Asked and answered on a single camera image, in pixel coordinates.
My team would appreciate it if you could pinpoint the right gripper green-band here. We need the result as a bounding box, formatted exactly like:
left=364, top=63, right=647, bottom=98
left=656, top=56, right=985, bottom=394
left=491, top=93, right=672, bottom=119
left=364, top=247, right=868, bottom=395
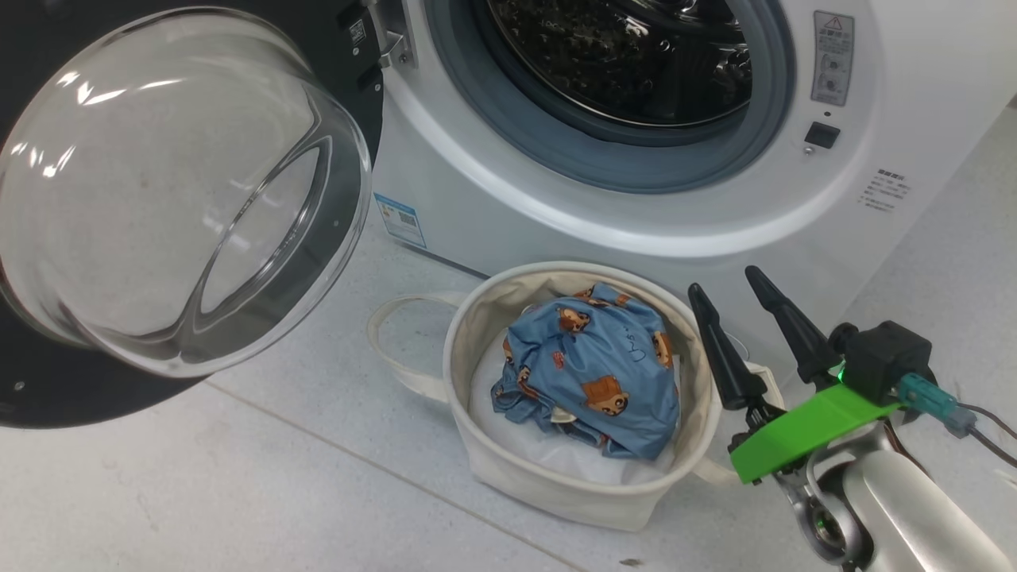
left=687, top=265, right=903, bottom=566

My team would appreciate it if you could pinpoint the black round washer door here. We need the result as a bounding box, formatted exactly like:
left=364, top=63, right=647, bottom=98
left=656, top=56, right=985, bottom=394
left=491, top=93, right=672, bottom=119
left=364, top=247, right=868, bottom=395
left=0, top=0, right=387, bottom=431

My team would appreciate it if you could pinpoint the cream canvas laundry basket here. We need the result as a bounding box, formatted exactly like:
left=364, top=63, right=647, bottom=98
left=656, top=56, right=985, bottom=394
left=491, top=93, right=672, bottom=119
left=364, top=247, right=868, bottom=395
left=367, top=261, right=784, bottom=533

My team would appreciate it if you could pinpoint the white front-load washing machine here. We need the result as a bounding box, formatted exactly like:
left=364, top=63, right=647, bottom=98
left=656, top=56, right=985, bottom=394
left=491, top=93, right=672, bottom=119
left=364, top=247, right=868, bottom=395
left=350, top=0, right=1017, bottom=376

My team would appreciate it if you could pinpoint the stainless steel washer drum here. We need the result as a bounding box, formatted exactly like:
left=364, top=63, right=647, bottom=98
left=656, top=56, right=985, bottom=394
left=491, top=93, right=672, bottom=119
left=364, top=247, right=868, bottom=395
left=486, top=0, right=754, bottom=130

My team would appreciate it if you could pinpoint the metal door hinge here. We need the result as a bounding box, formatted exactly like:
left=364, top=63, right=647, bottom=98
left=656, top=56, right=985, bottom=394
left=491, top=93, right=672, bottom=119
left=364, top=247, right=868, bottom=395
left=362, top=0, right=419, bottom=69

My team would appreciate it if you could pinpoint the small printed text label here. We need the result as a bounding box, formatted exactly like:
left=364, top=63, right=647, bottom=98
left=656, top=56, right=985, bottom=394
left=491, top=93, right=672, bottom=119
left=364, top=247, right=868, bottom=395
left=857, top=167, right=912, bottom=215

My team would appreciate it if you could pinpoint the white pillow liner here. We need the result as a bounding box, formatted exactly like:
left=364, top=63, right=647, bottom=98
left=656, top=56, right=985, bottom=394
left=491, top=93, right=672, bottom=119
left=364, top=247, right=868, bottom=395
left=469, top=332, right=686, bottom=487

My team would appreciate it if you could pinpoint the grey warning sticker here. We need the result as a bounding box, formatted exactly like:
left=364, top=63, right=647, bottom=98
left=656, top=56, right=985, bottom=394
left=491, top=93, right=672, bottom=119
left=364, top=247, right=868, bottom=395
left=810, top=10, right=857, bottom=108

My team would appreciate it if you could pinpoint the blue energy label sticker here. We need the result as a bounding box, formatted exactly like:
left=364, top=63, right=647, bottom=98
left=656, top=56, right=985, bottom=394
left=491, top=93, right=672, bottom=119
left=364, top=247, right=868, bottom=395
left=373, top=192, right=428, bottom=250

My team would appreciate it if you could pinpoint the right gripper teal cable connector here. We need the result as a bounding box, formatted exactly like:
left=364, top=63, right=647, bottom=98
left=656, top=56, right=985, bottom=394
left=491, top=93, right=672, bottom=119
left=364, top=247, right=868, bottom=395
left=898, top=372, right=979, bottom=439

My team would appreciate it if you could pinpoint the grey right gripper cable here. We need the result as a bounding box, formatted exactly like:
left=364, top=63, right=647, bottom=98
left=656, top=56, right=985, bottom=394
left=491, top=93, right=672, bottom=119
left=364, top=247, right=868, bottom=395
left=957, top=401, right=1017, bottom=470

